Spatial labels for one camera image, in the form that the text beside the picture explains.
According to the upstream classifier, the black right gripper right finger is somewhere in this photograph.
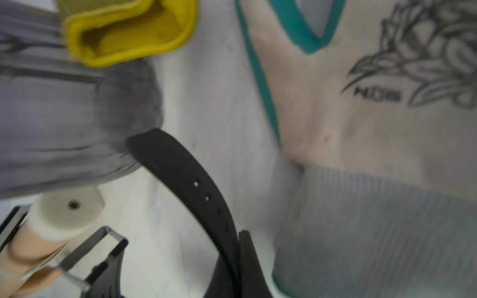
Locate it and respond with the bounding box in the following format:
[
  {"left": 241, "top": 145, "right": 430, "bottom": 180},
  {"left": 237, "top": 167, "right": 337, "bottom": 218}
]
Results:
[{"left": 239, "top": 230, "right": 273, "bottom": 298}]

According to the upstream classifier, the black strap wrist watch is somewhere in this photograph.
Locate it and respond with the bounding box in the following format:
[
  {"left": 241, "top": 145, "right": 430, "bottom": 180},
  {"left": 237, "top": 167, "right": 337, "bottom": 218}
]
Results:
[{"left": 58, "top": 129, "right": 241, "bottom": 298}]

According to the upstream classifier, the mannequin hand with white watch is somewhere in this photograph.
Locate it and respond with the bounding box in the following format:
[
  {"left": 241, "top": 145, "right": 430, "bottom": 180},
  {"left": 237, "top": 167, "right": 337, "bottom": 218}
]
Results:
[{"left": 1, "top": 186, "right": 105, "bottom": 298}]

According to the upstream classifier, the purple ribbed glass vase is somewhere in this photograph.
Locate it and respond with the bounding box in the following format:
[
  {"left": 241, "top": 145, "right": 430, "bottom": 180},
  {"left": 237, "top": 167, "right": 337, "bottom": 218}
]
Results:
[{"left": 1, "top": 1, "right": 163, "bottom": 199}]

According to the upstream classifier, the yellow black work glove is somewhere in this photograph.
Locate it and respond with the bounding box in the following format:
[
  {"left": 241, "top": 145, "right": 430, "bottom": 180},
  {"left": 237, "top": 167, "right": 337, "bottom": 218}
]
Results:
[{"left": 55, "top": 0, "right": 199, "bottom": 68}]

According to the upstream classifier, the green white work glove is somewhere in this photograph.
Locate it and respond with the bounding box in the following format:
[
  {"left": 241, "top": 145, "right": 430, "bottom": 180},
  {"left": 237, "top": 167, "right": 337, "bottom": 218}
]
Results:
[{"left": 237, "top": 1, "right": 477, "bottom": 298}]

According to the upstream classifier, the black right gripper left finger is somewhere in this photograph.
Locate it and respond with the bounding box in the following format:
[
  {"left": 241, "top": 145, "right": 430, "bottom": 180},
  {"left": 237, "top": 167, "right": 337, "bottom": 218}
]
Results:
[{"left": 204, "top": 257, "right": 237, "bottom": 298}]

